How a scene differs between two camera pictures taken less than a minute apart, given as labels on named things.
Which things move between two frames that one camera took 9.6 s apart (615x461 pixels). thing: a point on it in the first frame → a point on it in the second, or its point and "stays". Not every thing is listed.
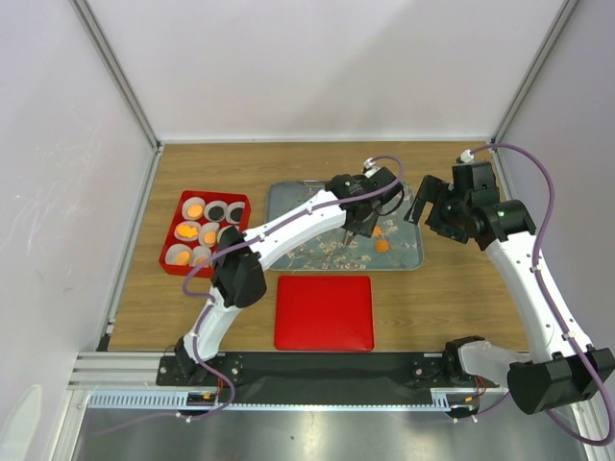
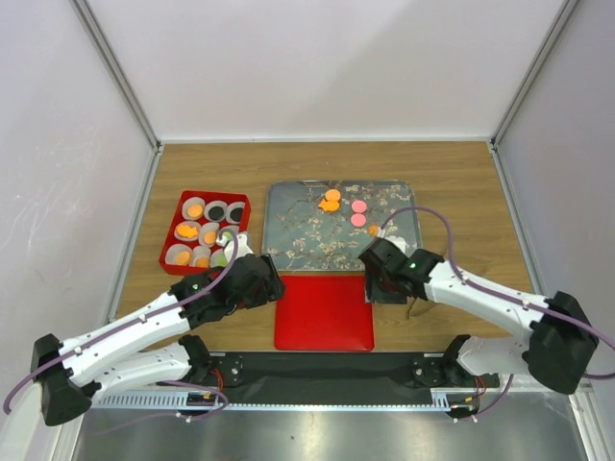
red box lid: (324, 313) stays
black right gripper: (431, 189) → (374, 293)
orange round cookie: (195, 210) stays
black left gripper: (364, 230) → (270, 289)
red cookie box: (200, 219) stays
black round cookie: (216, 212) stays
